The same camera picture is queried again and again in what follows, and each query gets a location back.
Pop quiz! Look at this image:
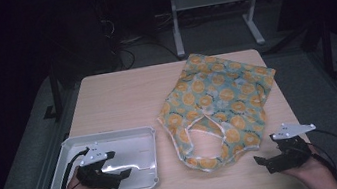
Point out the orange fruit print cloth bag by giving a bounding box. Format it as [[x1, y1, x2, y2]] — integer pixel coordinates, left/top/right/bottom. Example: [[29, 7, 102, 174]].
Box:
[[147, 42, 291, 180]]

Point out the white plastic tray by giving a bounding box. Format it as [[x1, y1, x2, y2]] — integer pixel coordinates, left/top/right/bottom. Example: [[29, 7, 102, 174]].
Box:
[[39, 124, 164, 189]]

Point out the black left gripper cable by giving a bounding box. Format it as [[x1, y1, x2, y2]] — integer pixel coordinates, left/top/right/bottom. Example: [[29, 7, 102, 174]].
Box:
[[52, 147, 96, 189]]

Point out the black metal stand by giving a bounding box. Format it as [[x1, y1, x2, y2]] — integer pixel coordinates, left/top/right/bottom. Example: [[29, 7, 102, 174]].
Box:
[[35, 64, 67, 122], [316, 18, 337, 80]]

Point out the black floor cable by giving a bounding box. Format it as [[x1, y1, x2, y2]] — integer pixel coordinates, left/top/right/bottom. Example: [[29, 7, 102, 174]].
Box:
[[111, 35, 184, 72]]

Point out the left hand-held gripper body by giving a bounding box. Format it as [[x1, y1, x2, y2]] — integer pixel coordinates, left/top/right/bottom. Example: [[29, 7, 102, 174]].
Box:
[[71, 139, 121, 189]]

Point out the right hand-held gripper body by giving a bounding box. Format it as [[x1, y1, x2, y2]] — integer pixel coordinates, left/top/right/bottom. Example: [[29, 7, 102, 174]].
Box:
[[260, 118, 323, 175]]

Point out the person's right hand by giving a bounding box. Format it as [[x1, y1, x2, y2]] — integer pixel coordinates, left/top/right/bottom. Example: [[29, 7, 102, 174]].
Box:
[[280, 144, 337, 189]]

